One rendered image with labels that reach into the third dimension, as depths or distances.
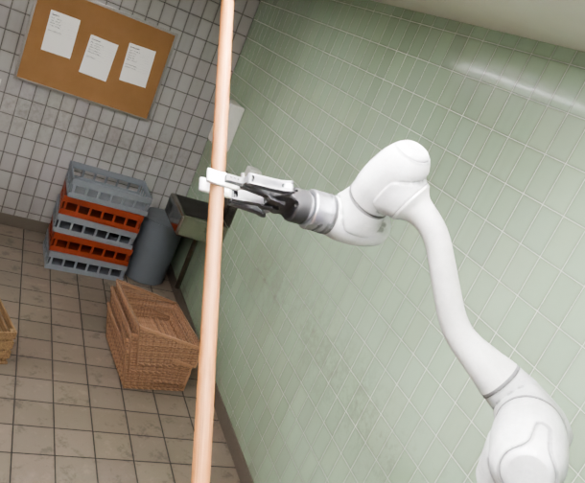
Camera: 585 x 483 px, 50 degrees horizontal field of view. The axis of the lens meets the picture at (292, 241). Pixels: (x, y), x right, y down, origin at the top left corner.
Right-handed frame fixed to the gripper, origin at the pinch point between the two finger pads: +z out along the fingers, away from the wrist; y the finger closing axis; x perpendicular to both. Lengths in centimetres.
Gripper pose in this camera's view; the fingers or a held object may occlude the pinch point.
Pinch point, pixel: (219, 183)
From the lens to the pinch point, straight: 127.3
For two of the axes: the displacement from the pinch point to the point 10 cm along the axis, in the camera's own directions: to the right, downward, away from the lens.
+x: -0.1, -9.0, 4.4
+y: -5.1, 3.8, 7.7
